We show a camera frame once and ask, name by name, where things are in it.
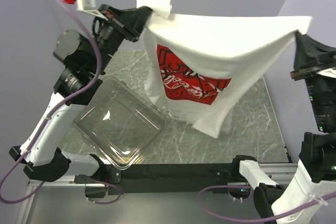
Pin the clear plastic bin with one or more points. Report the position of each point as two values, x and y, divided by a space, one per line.
119 124

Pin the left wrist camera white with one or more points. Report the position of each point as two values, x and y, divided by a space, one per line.
89 7

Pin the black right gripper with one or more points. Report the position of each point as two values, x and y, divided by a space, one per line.
309 57

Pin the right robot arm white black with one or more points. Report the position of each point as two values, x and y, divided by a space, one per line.
314 180

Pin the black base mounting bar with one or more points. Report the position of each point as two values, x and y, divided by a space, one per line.
168 178

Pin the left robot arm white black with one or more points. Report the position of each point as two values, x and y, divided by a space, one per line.
84 55

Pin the white t-shirt red print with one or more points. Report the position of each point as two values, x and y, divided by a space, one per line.
202 65

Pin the aluminium frame rail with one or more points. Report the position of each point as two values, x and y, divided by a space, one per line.
78 182

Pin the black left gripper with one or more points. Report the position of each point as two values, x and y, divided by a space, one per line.
128 22

